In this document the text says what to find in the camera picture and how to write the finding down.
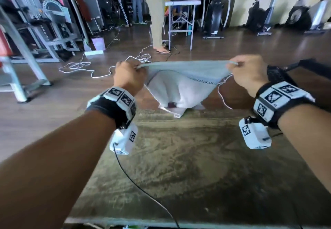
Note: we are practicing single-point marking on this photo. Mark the white folding table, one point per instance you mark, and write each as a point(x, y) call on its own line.
point(183, 2)

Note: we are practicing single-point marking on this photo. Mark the flat white power strip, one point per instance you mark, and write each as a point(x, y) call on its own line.
point(94, 53)

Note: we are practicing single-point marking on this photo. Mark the orange padded gym machine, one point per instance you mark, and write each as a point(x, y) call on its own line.
point(25, 55)

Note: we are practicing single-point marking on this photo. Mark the black gym equipment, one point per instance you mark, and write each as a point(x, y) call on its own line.
point(256, 16)

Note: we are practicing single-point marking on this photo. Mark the person's right hand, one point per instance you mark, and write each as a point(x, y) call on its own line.
point(250, 73)

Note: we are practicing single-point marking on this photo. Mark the person's left hand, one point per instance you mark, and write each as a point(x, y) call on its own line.
point(129, 77)

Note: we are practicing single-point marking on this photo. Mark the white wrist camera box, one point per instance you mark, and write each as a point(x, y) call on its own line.
point(124, 139)
point(254, 134)

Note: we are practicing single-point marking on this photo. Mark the blue water bottle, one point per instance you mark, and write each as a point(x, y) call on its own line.
point(190, 30)

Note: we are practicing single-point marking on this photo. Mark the black elliptical trainer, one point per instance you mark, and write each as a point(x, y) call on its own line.
point(214, 16)

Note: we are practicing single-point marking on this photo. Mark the black perforated platform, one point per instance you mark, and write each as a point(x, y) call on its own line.
point(278, 75)

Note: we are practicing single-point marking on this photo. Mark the person's left forearm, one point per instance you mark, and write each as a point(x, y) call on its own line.
point(46, 169)

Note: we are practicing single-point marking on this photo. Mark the grey towel striped border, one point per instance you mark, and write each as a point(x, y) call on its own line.
point(186, 91)

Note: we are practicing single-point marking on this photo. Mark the black exercise bike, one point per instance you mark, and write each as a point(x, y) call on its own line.
point(297, 16)

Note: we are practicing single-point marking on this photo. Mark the black wristband with marker tags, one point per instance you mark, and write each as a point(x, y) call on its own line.
point(282, 102)
point(108, 109)

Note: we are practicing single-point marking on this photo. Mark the person's right forearm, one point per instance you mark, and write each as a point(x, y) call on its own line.
point(310, 138)

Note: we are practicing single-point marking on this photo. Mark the purple waste bin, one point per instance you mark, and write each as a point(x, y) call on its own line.
point(98, 44)

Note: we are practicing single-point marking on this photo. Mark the grey weight machine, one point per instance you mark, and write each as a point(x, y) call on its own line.
point(55, 7)

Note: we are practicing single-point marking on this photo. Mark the grey machine red pad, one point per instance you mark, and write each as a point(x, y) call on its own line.
point(82, 6)

